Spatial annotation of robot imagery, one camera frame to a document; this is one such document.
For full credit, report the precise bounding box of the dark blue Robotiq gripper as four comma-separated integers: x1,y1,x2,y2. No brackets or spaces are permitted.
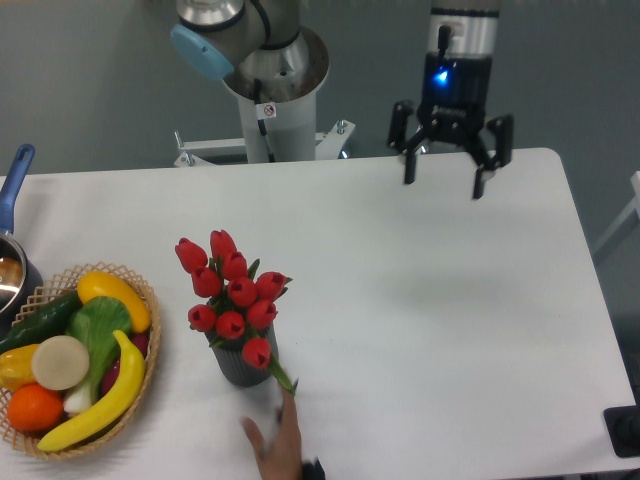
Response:
386,53,515,200

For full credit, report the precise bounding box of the red tulip bouquet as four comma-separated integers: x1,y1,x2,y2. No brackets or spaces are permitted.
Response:
175,230,297,394

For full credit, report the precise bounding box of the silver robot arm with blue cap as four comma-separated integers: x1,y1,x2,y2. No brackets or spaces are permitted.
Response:
171,1,514,198

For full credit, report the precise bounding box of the dark grey ribbed vase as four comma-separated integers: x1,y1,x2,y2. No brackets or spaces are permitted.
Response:
205,332,272,387

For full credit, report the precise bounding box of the person's hand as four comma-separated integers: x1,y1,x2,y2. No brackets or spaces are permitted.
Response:
240,386,303,480

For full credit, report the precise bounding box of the black device at table edge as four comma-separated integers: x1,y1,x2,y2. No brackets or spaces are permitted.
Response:
603,405,639,458

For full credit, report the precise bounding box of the purple red vegetable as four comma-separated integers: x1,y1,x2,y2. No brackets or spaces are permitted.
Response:
100,333,149,397

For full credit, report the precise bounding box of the yellow squash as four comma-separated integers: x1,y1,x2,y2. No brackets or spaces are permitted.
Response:
77,270,151,333

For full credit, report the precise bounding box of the green bok choy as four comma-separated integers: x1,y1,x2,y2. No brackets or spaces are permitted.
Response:
64,296,132,417

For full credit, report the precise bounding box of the yellow banana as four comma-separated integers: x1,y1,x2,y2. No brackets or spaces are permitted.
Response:
37,330,145,453

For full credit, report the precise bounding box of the dark green cucumber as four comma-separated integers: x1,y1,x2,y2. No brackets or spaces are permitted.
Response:
1,291,82,354

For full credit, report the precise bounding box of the beige round disc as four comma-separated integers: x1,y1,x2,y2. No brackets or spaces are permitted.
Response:
31,335,90,391

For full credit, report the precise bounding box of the yellow bell pepper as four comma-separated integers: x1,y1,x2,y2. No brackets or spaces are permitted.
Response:
1,344,39,392

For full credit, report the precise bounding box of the orange fruit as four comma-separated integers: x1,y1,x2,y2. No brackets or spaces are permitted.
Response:
7,383,63,432

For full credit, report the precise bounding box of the woven wicker basket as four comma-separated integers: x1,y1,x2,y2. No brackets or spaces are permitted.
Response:
1,262,161,461

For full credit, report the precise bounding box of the silver wrist flange with cable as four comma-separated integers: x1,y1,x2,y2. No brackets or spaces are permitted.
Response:
426,0,501,58

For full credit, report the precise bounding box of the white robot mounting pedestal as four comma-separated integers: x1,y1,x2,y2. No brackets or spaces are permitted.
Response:
174,90,356,167

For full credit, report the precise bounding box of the white frame at right edge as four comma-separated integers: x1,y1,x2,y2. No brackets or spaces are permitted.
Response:
592,171,639,265

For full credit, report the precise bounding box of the blue handled saucepan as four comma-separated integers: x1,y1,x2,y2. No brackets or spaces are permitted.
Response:
1,144,43,338

